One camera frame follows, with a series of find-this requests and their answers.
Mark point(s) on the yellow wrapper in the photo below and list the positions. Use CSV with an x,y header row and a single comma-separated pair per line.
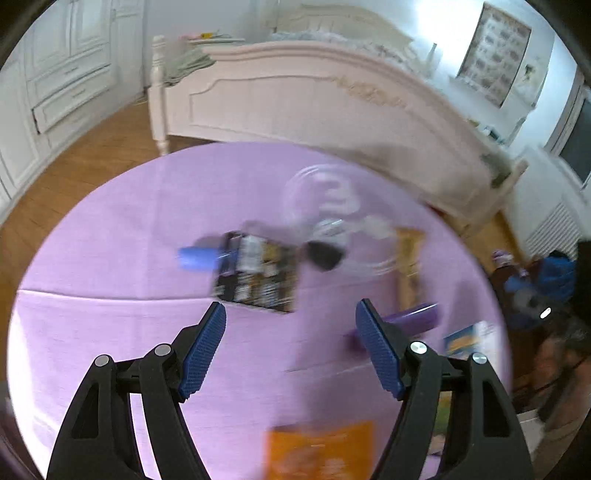
x,y
408,258

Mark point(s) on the white printed wrapper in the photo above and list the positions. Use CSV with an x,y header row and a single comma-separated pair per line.
x,y
466,341

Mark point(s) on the open white drawer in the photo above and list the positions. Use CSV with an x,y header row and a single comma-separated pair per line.
x,y
69,108

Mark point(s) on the dark window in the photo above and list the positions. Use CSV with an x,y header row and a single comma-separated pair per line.
x,y
577,147

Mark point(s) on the small wall drawing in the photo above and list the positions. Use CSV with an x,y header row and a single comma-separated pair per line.
x,y
531,78

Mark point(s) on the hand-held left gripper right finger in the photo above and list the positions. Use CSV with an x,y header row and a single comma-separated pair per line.
x,y
376,350

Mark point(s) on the pale green blanket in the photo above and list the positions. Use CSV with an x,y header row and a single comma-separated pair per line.
x,y
187,64

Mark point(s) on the white radiator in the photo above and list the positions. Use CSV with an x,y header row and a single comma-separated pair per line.
x,y
554,226

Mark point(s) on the cluttered bedside table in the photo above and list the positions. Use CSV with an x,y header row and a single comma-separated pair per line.
x,y
494,134

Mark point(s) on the orange snack packet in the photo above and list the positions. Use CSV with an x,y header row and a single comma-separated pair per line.
x,y
318,452

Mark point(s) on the white wardrobe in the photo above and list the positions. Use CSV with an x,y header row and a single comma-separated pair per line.
x,y
55,46

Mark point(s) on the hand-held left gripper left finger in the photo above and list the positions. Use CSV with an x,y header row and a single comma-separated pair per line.
x,y
205,350

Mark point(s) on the purple tablecloth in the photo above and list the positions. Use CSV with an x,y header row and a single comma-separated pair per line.
x,y
138,258

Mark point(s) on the purple tube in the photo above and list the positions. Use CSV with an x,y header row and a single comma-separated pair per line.
x,y
415,318

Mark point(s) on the small yellow object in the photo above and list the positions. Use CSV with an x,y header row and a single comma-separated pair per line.
x,y
208,34

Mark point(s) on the small black object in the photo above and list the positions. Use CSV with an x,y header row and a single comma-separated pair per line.
x,y
325,256

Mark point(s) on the cream wooden bed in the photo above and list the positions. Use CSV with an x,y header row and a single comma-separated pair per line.
x,y
277,106

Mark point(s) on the wall poster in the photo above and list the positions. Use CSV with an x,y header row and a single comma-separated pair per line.
x,y
494,50

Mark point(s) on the white bedside shelf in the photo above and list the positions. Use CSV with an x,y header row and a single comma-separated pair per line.
x,y
217,40

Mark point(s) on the dark printed packet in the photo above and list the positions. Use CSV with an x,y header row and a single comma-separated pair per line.
x,y
258,281

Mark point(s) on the floral quilt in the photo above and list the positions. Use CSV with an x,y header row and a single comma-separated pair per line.
x,y
351,44

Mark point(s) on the blue tube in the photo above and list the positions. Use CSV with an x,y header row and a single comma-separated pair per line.
x,y
198,258

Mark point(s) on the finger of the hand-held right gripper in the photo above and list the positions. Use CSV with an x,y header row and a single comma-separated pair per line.
x,y
558,274
526,297

